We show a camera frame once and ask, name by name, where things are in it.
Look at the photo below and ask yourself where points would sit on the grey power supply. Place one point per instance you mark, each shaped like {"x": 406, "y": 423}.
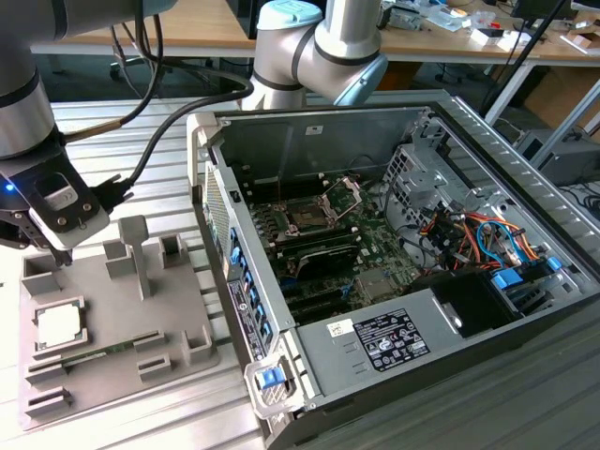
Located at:
{"x": 328, "y": 365}

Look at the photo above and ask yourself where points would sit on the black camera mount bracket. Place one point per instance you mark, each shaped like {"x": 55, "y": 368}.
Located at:
{"x": 89, "y": 197}

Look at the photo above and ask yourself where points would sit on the small blue clip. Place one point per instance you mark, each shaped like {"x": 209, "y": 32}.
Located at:
{"x": 553, "y": 263}

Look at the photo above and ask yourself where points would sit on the grey parts rack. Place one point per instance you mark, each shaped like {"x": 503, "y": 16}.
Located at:
{"x": 117, "y": 304}

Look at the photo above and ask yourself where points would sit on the open PC case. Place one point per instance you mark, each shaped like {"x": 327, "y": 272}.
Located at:
{"x": 262, "y": 140}

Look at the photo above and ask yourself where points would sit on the perforated metal drive cage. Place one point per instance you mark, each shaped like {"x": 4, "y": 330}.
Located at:
{"x": 412, "y": 187}

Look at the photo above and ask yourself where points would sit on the grey computer tower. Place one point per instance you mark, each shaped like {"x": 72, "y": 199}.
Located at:
{"x": 572, "y": 161}

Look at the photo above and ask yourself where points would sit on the green motherboard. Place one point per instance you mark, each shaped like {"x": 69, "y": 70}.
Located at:
{"x": 384, "y": 253}

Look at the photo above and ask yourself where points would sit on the black RAM slot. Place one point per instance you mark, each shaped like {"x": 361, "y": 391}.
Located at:
{"x": 300, "y": 247}
{"x": 262, "y": 190}
{"x": 319, "y": 233}

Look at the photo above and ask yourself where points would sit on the thin locking lever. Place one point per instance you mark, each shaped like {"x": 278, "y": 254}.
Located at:
{"x": 280, "y": 192}

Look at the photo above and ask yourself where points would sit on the grey metal device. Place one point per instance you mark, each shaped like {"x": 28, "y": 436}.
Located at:
{"x": 405, "y": 19}

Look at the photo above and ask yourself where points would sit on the black slanted pole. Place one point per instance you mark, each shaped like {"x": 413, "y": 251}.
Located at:
{"x": 524, "y": 54}

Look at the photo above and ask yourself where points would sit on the silver chipset heatsink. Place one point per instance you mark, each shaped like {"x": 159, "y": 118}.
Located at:
{"x": 375, "y": 285}

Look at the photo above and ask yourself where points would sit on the black monitor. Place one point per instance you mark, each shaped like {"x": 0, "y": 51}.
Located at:
{"x": 525, "y": 7}

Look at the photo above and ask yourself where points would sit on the blue disk carrier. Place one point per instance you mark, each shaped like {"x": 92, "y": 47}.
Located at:
{"x": 507, "y": 279}

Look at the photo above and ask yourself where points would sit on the black graphics card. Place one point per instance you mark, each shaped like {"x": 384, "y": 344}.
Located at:
{"x": 328, "y": 260}

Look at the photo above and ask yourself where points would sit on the wooden desk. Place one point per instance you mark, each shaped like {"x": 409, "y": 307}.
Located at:
{"x": 422, "y": 42}
{"x": 211, "y": 28}

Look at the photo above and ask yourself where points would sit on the blue case latch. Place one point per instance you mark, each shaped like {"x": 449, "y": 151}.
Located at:
{"x": 271, "y": 379}

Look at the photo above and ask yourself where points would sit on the green RAM stick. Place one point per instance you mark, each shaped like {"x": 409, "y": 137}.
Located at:
{"x": 112, "y": 349}

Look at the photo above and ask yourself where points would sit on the silver green CPU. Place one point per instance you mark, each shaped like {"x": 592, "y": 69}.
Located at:
{"x": 58, "y": 325}

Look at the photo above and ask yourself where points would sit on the large brown carton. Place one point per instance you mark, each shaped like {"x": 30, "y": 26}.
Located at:
{"x": 553, "y": 89}

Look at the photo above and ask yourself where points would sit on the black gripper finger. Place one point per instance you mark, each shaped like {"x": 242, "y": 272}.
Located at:
{"x": 28, "y": 232}

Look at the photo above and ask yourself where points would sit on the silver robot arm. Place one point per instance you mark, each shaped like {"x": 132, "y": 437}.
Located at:
{"x": 23, "y": 117}

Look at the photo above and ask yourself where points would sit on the metal disk bay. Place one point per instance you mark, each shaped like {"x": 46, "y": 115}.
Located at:
{"x": 534, "y": 300}

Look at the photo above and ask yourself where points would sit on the CPU socket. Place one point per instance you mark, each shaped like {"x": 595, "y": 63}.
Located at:
{"x": 304, "y": 218}

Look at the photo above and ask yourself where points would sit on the small white box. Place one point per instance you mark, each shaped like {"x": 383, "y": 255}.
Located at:
{"x": 492, "y": 38}

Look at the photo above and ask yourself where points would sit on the black expansion slot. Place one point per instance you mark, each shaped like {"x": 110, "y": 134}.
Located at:
{"x": 314, "y": 295}
{"x": 323, "y": 311}

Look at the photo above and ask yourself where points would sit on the small open cardboard box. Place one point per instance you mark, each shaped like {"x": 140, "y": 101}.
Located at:
{"x": 583, "y": 43}

